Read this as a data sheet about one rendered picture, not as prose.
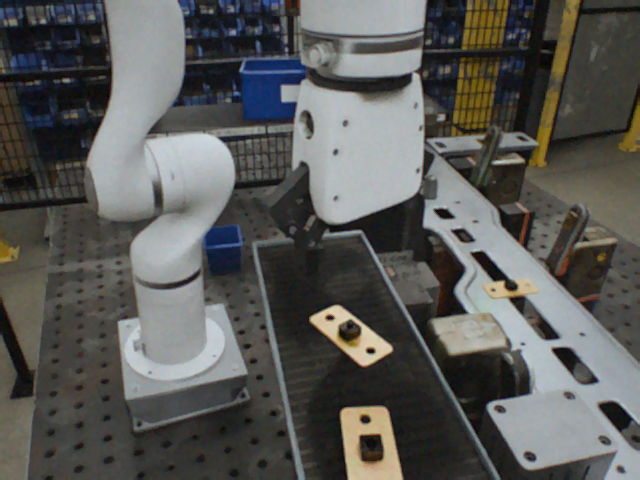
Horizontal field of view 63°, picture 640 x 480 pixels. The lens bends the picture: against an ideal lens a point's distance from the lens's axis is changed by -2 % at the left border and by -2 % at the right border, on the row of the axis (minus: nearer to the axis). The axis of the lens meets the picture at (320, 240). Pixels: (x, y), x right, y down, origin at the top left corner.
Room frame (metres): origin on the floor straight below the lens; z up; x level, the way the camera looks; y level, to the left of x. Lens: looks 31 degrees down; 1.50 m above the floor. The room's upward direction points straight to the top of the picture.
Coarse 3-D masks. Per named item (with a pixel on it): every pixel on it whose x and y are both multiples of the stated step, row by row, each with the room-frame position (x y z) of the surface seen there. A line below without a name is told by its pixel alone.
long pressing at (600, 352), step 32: (448, 192) 1.03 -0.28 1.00; (448, 224) 0.89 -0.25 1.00; (480, 224) 0.89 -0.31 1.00; (512, 256) 0.77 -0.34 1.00; (480, 288) 0.68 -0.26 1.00; (544, 288) 0.68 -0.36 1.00; (512, 320) 0.60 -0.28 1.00; (576, 320) 0.60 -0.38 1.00; (544, 352) 0.53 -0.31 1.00; (576, 352) 0.53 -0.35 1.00; (608, 352) 0.53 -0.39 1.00; (544, 384) 0.47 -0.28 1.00; (576, 384) 0.47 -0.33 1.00; (608, 384) 0.47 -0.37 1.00
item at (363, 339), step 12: (324, 312) 0.42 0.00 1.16; (336, 312) 0.42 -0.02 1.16; (348, 312) 0.42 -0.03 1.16; (312, 324) 0.40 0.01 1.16; (324, 324) 0.40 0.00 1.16; (336, 324) 0.40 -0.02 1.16; (348, 324) 0.39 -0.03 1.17; (360, 324) 0.40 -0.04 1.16; (336, 336) 0.38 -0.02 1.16; (348, 336) 0.37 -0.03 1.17; (360, 336) 0.38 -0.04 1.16; (372, 336) 0.38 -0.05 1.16; (348, 348) 0.36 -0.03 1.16; (360, 348) 0.36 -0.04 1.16; (372, 348) 0.37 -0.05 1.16; (384, 348) 0.36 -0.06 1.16; (360, 360) 0.35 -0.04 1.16; (372, 360) 0.35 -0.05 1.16
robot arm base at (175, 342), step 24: (144, 288) 0.72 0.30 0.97; (192, 288) 0.74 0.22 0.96; (144, 312) 0.72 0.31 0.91; (168, 312) 0.72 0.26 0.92; (192, 312) 0.74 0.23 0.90; (144, 336) 0.73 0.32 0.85; (168, 336) 0.72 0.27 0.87; (192, 336) 0.73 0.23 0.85; (216, 336) 0.80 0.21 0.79; (144, 360) 0.72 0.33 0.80; (168, 360) 0.71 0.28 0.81; (192, 360) 0.73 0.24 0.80; (216, 360) 0.74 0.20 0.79
